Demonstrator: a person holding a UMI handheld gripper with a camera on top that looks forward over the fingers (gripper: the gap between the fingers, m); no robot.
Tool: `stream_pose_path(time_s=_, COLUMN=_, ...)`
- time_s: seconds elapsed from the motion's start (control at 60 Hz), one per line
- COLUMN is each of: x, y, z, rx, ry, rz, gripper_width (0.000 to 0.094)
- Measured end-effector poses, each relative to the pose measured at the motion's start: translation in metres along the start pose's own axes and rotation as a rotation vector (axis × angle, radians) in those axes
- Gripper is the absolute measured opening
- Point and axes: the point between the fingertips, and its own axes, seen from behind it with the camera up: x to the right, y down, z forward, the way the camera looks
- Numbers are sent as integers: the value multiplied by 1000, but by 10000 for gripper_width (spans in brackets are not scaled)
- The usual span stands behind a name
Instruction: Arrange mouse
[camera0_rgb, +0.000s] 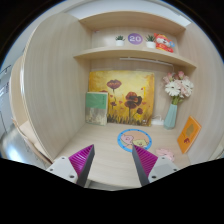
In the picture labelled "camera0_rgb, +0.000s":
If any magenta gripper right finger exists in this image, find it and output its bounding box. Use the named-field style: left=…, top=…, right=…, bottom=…
left=131, top=144, right=180, bottom=187

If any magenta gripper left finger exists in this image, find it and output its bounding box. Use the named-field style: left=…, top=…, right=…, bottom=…
left=46, top=144, right=96, bottom=188

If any pink cartoon computer mouse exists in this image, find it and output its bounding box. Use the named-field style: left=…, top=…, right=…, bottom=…
left=156, top=148, right=174, bottom=161

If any round cartoon pig mouse pad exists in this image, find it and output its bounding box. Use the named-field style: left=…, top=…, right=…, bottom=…
left=117, top=129, right=152, bottom=152

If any white power strip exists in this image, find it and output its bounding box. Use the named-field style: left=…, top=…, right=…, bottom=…
left=151, top=115, right=164, bottom=126

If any light blue ribbed vase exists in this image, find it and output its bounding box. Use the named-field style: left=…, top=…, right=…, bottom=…
left=164, top=104, right=177, bottom=130

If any orange booklet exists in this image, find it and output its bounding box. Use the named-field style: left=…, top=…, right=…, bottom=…
left=177, top=116, right=202, bottom=154

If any green book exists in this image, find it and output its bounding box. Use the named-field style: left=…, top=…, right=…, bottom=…
left=85, top=92, right=108, bottom=126

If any yellow poppy flower painting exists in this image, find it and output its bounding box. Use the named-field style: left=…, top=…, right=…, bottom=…
left=88, top=70, right=155, bottom=126

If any pink and white flower bouquet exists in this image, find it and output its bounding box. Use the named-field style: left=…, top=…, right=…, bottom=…
left=163, top=71, right=194, bottom=105

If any wooden desk hutch shelf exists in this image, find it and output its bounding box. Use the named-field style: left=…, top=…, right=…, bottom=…
left=9, top=10, right=224, bottom=165

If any white LED light bar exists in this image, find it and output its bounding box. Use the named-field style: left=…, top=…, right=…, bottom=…
left=119, top=57, right=173, bottom=67

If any right small potted plant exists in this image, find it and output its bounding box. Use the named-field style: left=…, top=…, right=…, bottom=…
left=146, top=35, right=156, bottom=49

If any small potted plant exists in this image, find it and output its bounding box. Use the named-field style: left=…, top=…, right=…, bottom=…
left=115, top=35, right=125, bottom=46
left=146, top=35, right=156, bottom=49

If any red lucky plush toy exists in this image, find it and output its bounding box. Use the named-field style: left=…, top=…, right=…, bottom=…
left=154, top=34, right=175, bottom=53

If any left small potted plant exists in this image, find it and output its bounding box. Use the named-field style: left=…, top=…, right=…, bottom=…
left=115, top=35, right=125, bottom=46

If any purple round number sign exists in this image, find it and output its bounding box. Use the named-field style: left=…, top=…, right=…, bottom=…
left=128, top=33, right=143, bottom=45

